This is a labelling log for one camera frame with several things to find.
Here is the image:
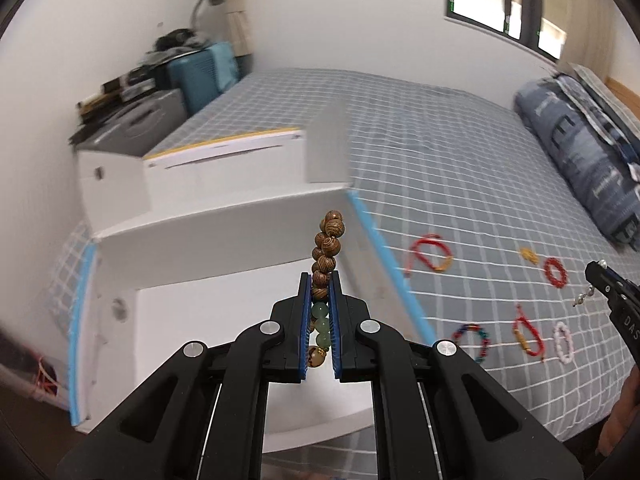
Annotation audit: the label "stack of books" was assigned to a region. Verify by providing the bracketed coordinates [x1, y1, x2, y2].
[76, 66, 167, 127]

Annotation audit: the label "grey storage box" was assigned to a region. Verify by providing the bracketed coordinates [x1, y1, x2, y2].
[74, 89, 189, 155]

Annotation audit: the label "blue suitcase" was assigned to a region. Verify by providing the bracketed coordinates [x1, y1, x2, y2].
[166, 42, 242, 117]

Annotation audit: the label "beige curtain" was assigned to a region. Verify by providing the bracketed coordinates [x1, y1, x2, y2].
[224, 0, 257, 57]

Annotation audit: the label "dark bag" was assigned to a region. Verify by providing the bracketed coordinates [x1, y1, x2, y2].
[146, 27, 212, 64]

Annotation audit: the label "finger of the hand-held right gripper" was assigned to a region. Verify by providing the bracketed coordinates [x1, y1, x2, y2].
[584, 260, 640, 357]

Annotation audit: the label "wooden and green bead bracelet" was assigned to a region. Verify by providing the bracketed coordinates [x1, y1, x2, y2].
[310, 210, 347, 369]

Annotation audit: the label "red cord bracelet gold beads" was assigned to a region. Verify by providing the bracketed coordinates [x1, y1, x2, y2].
[406, 234, 454, 278]

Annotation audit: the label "red bead bracelet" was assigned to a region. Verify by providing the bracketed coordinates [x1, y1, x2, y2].
[544, 258, 569, 288]

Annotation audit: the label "wooden headboard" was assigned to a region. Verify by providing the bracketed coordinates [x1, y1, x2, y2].
[604, 76, 640, 123]

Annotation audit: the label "teal cloth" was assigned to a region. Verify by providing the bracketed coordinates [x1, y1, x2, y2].
[212, 43, 243, 96]

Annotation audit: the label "patterned pillow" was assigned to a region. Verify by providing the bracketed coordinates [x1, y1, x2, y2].
[562, 62, 640, 183]

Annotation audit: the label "grey checked bed sheet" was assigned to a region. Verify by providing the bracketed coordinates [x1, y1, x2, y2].
[50, 67, 640, 480]

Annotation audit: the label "red cord bracelet gold charm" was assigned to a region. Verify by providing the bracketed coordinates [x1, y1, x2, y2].
[512, 305, 547, 360]

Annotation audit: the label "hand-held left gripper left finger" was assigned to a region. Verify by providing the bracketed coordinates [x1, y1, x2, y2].
[59, 272, 309, 480]

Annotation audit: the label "person's right hand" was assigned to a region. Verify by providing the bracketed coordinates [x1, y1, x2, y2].
[599, 365, 640, 457]

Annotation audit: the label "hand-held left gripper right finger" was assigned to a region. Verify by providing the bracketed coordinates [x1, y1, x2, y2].
[332, 271, 584, 480]

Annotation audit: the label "multicolour bead bracelet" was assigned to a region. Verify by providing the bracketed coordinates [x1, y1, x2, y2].
[451, 323, 492, 362]

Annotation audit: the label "white bag with red string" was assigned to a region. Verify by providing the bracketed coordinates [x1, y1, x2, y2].
[0, 347, 70, 412]

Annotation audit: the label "pink bead bracelet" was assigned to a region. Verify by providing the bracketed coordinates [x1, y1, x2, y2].
[552, 322, 574, 364]

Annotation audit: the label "white cardboard box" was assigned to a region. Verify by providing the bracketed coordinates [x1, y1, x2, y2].
[67, 101, 437, 456]

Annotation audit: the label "blue grey folded quilt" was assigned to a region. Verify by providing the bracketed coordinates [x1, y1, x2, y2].
[515, 74, 640, 252]

